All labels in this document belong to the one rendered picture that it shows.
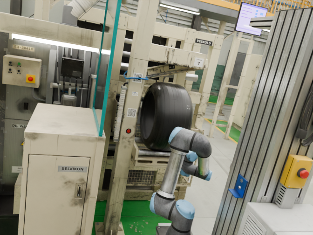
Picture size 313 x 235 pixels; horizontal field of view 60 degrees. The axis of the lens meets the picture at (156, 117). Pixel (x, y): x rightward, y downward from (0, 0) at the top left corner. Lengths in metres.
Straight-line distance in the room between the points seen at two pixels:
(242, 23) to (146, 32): 4.03
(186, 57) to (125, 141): 0.94
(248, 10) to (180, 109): 4.18
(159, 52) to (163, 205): 1.35
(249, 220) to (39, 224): 1.11
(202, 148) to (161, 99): 0.70
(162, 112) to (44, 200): 1.03
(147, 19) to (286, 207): 1.54
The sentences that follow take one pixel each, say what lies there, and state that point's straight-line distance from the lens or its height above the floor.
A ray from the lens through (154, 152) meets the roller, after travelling 2.31.
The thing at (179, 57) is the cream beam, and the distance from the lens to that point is 2.51.
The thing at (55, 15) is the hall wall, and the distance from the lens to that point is 11.36.
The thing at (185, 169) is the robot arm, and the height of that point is 1.00.
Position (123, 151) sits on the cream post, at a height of 0.87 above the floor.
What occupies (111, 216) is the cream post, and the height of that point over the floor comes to 0.23.
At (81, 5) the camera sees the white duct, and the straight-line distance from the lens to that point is 2.36.
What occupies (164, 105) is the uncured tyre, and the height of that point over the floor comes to 1.35.
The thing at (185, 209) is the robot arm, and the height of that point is 0.94.
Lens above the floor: 1.80
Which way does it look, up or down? 15 degrees down
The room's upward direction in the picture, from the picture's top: 11 degrees clockwise
